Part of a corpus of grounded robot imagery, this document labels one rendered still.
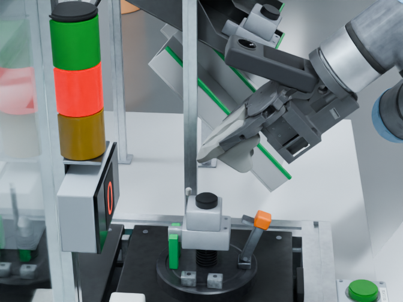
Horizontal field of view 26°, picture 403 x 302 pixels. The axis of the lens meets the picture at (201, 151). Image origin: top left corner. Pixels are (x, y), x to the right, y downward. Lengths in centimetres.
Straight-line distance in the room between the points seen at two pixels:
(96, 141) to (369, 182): 261
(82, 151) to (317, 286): 47
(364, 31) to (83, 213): 39
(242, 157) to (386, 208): 222
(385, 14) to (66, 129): 39
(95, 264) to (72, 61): 46
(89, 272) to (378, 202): 220
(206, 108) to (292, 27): 370
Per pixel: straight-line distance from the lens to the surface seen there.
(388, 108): 115
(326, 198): 163
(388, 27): 103
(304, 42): 481
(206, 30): 129
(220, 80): 146
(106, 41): 299
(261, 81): 161
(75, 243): 92
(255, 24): 132
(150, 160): 174
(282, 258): 127
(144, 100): 409
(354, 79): 104
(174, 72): 133
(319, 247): 133
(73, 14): 85
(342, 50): 104
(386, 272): 145
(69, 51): 86
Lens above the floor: 169
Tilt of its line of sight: 28 degrees down
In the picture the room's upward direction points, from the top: straight up
